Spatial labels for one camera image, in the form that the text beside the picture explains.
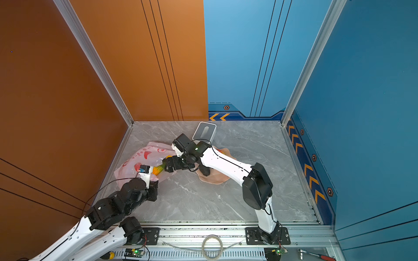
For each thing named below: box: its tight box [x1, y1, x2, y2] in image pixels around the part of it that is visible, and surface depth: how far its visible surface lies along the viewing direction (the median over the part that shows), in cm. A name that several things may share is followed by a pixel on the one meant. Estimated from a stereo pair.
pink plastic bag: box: [113, 141, 176, 188], surface depth 82 cm
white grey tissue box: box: [192, 121, 218, 146], surface depth 111 cm
